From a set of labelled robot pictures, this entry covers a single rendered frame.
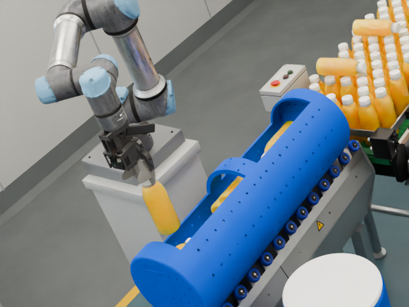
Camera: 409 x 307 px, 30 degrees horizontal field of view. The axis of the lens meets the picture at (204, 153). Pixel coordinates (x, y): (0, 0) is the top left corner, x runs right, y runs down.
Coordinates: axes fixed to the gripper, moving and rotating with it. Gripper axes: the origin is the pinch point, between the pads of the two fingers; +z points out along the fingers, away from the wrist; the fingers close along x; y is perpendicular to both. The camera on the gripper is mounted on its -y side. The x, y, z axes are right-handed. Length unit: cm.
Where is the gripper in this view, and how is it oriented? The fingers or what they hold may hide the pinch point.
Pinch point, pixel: (147, 178)
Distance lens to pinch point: 210.4
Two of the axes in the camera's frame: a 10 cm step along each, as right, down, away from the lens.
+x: 7.6, 1.1, -6.4
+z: 3.2, 7.9, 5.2
